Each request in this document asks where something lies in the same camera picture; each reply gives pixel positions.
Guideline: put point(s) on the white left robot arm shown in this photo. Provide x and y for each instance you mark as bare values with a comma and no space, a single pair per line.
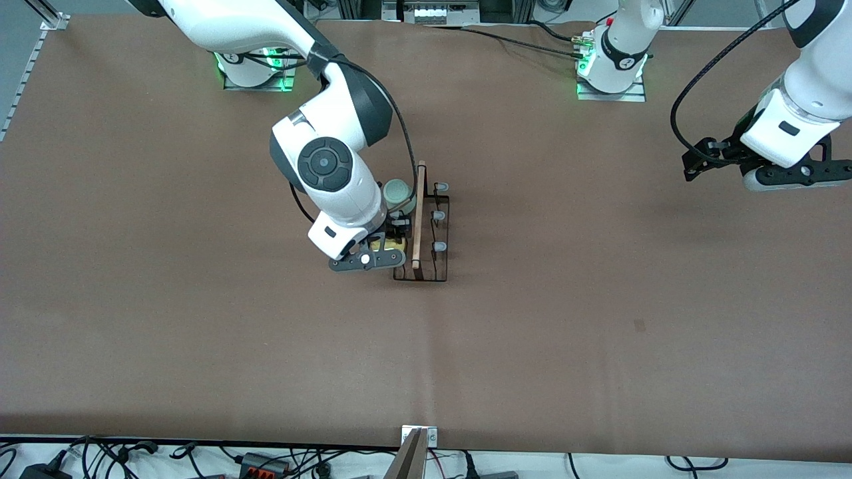
822,73

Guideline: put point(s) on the white power strip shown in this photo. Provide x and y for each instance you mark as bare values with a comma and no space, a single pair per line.
436,12

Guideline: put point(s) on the aluminium corner profile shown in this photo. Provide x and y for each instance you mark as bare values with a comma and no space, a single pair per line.
50,13

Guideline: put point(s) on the small metal edge bracket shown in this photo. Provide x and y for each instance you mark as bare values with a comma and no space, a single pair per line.
431,436

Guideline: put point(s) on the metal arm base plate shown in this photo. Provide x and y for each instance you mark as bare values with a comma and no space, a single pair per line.
256,85
609,96

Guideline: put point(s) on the black power adaptor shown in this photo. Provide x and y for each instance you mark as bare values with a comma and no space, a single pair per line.
43,472

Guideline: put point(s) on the slotted aluminium rail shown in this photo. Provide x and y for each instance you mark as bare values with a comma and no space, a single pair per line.
23,83

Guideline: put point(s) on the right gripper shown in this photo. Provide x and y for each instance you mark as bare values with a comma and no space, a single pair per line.
398,234

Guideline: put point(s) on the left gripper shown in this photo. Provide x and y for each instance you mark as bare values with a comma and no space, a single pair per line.
737,150

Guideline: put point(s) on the yellow cup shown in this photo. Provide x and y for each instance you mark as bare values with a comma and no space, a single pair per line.
386,243

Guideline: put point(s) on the pale green cup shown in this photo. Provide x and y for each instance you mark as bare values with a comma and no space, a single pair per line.
399,193

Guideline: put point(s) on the black orange connector box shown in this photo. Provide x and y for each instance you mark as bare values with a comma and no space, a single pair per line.
263,464

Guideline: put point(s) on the brown table mat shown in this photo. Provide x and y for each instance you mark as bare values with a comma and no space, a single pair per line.
499,366

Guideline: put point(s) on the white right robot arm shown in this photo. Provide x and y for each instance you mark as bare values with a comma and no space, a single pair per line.
324,163

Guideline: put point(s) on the brown angled beam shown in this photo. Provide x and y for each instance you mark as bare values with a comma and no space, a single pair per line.
407,459

